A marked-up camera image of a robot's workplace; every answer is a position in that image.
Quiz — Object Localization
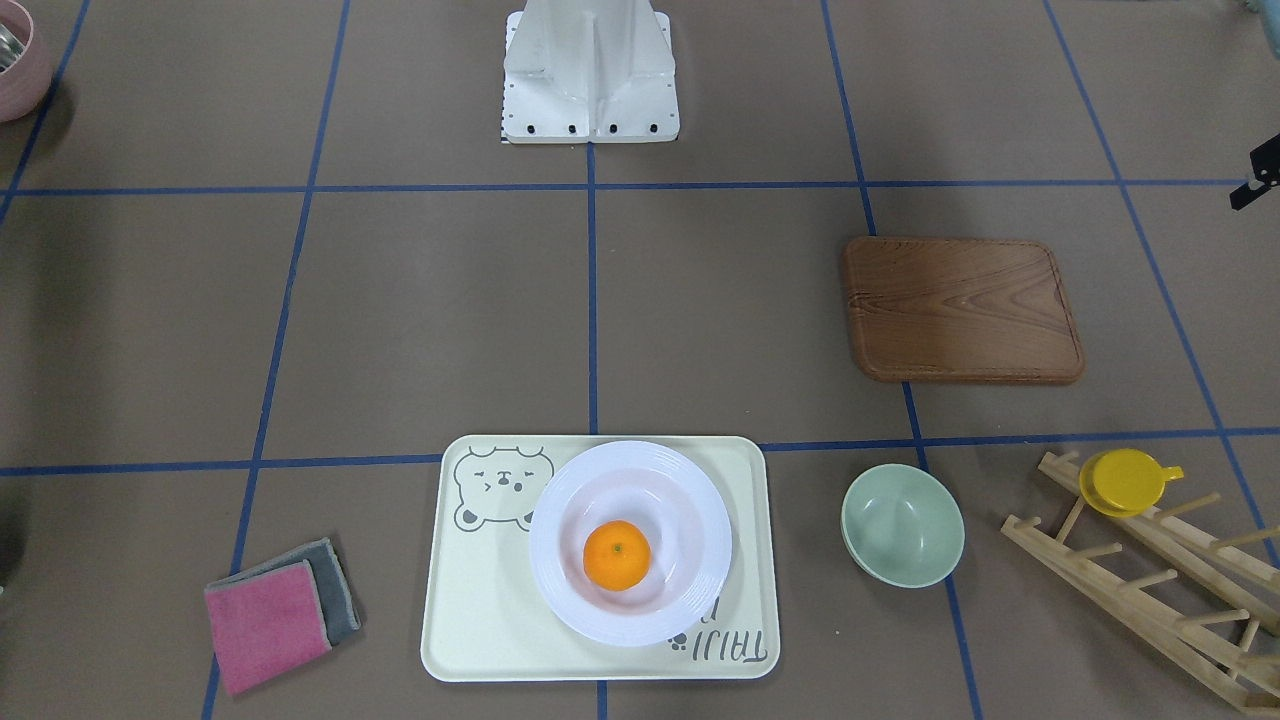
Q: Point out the white round plate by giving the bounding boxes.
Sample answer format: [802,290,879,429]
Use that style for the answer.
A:
[529,439,733,648]

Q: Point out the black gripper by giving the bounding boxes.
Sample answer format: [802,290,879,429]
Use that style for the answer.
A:
[1229,135,1280,211]

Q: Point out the brown wooden cutting board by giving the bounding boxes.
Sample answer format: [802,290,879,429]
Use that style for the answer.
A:
[840,236,1085,386]

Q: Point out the orange fruit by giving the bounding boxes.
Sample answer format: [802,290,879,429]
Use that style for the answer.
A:
[582,520,653,592]

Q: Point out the wooden dish drying rack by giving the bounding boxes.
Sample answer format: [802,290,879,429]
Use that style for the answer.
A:
[1000,452,1279,719]

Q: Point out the green ceramic bowl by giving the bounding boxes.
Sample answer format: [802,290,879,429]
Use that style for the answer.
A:
[840,462,966,589]

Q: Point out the yellow mug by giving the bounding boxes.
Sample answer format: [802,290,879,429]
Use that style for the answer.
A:
[1078,448,1185,518]

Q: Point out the pink bowl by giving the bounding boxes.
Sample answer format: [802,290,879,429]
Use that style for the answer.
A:
[1,1,54,124]

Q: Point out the pink and grey cloth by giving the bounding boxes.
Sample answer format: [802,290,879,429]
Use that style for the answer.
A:
[204,537,362,696]

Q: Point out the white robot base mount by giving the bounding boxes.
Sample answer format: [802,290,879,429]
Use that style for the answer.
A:
[500,1,681,145]

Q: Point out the cream bear serving tray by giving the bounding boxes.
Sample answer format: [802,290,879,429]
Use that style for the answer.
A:
[420,436,781,682]

